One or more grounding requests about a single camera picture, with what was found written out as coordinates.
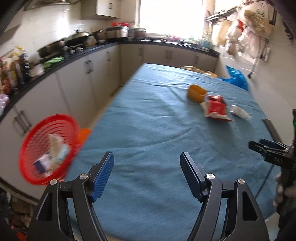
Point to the white squeeze tube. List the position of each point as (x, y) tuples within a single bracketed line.
[(239, 112)]

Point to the hanging plastic bags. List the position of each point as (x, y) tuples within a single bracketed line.
[(251, 23)]

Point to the dark small pot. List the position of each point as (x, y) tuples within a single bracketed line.
[(140, 33)]

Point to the white gloved right hand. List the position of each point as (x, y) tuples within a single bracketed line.
[(289, 192)]

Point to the yellow square paper cup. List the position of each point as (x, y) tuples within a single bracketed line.
[(196, 93)]

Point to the blue table cloth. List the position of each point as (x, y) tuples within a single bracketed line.
[(148, 125)]

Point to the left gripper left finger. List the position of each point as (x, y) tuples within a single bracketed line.
[(51, 218)]

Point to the black phone on table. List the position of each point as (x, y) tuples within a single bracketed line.
[(273, 132)]

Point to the green cloth on counter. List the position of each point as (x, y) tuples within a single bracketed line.
[(52, 62)]

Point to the dark frying pan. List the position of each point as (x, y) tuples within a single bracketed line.
[(52, 48)]

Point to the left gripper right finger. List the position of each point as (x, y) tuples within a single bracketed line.
[(229, 210)]

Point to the blue white medicine box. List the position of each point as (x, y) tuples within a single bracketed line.
[(44, 164)]

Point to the red torn snack carton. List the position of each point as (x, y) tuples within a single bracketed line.
[(216, 108)]

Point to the red plastic mesh basket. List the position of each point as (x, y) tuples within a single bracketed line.
[(37, 143)]

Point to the blue plastic bag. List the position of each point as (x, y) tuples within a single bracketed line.
[(236, 78)]

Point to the orange stool under basket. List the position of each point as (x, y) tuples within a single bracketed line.
[(83, 135)]

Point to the silver rice cooker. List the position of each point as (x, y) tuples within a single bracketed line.
[(117, 33)]

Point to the beige paper pouch red sticker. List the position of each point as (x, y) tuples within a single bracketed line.
[(58, 148)]

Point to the black wok with handle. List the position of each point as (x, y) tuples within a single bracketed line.
[(77, 38)]

